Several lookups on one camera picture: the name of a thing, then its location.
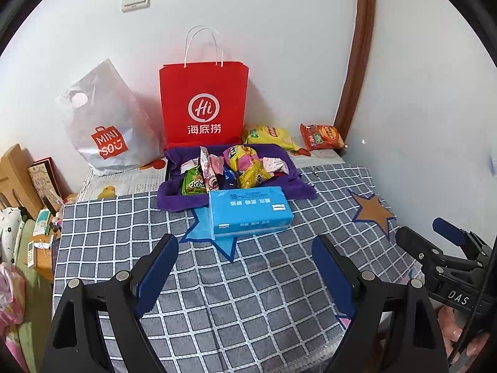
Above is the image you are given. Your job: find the pink patterned quilt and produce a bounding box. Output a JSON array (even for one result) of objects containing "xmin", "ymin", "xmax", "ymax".
[{"xmin": 0, "ymin": 319, "xmax": 28, "ymax": 373}]

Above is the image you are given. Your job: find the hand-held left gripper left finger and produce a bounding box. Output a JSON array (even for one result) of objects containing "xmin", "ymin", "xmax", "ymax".
[{"xmin": 41, "ymin": 233, "xmax": 180, "ymax": 373}]

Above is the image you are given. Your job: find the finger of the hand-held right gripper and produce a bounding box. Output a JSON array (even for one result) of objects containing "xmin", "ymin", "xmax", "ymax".
[
  {"xmin": 432, "ymin": 218, "xmax": 492, "ymax": 259},
  {"xmin": 395, "ymin": 226, "xmax": 472, "ymax": 276}
]

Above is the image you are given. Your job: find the grey checked blanket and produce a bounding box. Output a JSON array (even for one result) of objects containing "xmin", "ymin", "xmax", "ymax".
[{"xmin": 52, "ymin": 165, "xmax": 424, "ymax": 373}]

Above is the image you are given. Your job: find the wooden nightstand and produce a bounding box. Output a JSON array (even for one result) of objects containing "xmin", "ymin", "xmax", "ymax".
[{"xmin": 29, "ymin": 192, "xmax": 78, "ymax": 280}]

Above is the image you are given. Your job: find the pale pink snack packet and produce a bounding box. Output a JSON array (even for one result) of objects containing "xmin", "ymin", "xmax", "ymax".
[{"xmin": 262, "ymin": 156, "xmax": 291, "ymax": 174}]

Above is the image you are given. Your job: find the pink plastic bag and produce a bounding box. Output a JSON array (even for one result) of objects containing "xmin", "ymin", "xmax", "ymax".
[{"xmin": 0, "ymin": 262, "xmax": 26, "ymax": 325}]

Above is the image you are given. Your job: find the blue tissue pack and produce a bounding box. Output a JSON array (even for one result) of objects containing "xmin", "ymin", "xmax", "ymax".
[{"xmin": 208, "ymin": 186, "xmax": 293, "ymax": 239}]

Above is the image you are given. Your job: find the long white wafer packet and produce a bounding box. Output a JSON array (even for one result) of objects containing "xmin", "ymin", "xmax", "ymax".
[{"xmin": 199, "ymin": 145, "xmax": 221, "ymax": 190}]

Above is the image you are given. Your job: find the white floral pillow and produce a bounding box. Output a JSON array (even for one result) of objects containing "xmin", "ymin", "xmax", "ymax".
[{"xmin": 0, "ymin": 206, "xmax": 24, "ymax": 265}]

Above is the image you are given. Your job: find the white pink snack packet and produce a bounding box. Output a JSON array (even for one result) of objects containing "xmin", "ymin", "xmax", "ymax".
[{"xmin": 179, "ymin": 156, "xmax": 203, "ymax": 173}]

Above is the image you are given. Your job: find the green bed sheet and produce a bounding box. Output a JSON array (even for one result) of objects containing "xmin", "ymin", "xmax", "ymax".
[{"xmin": 11, "ymin": 218, "xmax": 55, "ymax": 373}]

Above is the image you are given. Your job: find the green snack packet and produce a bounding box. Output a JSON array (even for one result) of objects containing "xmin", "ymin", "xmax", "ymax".
[{"xmin": 182, "ymin": 167, "xmax": 209, "ymax": 196}]

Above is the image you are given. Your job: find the brown wooden door frame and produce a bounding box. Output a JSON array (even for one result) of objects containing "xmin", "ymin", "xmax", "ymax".
[{"xmin": 334, "ymin": 0, "xmax": 376, "ymax": 127}]

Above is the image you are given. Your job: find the white plastic bag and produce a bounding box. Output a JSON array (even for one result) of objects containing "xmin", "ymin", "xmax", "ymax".
[{"xmin": 54, "ymin": 58, "xmax": 166, "ymax": 177}]

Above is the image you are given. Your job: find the black cable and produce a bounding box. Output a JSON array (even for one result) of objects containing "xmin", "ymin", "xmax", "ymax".
[{"xmin": 446, "ymin": 288, "xmax": 497, "ymax": 366}]

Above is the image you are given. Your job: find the pink yellow snack packet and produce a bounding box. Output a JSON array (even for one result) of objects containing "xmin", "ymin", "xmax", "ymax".
[{"xmin": 222, "ymin": 145, "xmax": 262, "ymax": 172}]

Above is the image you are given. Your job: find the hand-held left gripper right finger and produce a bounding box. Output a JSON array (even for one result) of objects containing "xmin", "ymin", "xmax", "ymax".
[{"xmin": 312, "ymin": 234, "xmax": 451, "ymax": 373}]

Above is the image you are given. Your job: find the orange red chip bag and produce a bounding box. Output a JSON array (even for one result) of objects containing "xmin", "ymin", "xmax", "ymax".
[{"xmin": 300, "ymin": 123, "xmax": 345, "ymax": 151}]

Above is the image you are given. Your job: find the yellow chip bag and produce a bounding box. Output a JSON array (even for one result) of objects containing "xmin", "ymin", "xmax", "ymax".
[{"xmin": 243, "ymin": 124, "xmax": 299, "ymax": 152}]

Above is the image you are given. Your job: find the wooden headboard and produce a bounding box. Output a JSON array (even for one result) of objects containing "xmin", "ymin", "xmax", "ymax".
[{"xmin": 0, "ymin": 144, "xmax": 43, "ymax": 218}]

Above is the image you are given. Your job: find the red paper bag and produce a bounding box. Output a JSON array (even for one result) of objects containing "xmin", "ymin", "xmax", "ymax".
[{"xmin": 158, "ymin": 26, "xmax": 250, "ymax": 149}]

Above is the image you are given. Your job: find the purple towel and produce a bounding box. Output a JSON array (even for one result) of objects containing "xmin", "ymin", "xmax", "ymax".
[{"xmin": 157, "ymin": 144, "xmax": 317, "ymax": 212}]

